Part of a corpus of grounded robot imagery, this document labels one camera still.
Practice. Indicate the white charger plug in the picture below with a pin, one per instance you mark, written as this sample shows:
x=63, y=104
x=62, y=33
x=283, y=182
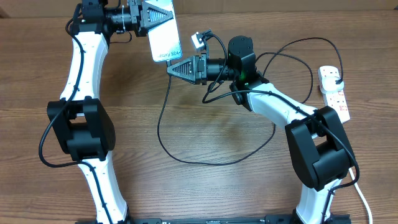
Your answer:
x=331, y=85

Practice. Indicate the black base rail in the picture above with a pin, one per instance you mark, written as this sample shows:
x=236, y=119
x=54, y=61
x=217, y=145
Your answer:
x=211, y=221

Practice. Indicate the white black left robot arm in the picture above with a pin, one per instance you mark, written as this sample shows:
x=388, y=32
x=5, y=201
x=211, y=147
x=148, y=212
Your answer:
x=81, y=124

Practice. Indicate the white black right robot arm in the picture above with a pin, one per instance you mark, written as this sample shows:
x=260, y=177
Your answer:
x=320, y=151

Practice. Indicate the Samsung Galaxy smartphone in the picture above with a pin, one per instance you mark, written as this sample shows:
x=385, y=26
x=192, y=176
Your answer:
x=164, y=39

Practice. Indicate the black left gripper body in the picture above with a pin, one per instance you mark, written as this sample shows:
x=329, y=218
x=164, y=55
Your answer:
x=135, y=17

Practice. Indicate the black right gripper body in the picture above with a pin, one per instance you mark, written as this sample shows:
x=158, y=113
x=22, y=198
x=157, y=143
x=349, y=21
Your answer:
x=201, y=68

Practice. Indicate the white power strip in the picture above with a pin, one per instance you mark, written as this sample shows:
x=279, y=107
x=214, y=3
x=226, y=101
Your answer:
x=335, y=100

